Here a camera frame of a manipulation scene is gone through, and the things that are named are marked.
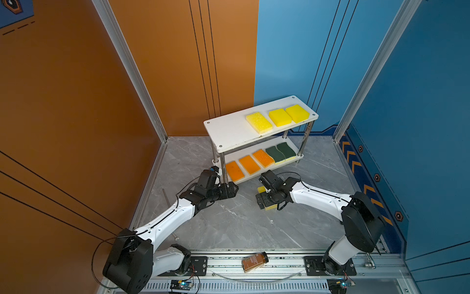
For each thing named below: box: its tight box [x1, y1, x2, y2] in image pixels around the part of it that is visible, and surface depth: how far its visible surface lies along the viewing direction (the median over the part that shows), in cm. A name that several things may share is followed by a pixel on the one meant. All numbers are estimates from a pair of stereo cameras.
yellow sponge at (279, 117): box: [268, 108, 292, 127], surface depth 81 cm
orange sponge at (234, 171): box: [225, 160, 245, 182], surface depth 96 cm
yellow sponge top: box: [285, 104, 310, 124], surface depth 83 cm
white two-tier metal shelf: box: [203, 95, 319, 187], surface depth 84 cm
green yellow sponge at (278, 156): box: [265, 145, 286, 165], surface depth 104 cm
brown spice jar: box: [241, 251, 270, 274], surface depth 73 cm
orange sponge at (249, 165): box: [238, 154, 261, 176], surface depth 101 cm
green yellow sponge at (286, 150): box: [276, 142, 297, 162], surface depth 105 cm
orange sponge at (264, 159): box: [252, 148, 275, 169], surface depth 101 cm
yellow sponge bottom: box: [246, 112, 273, 135], surface depth 78 cm
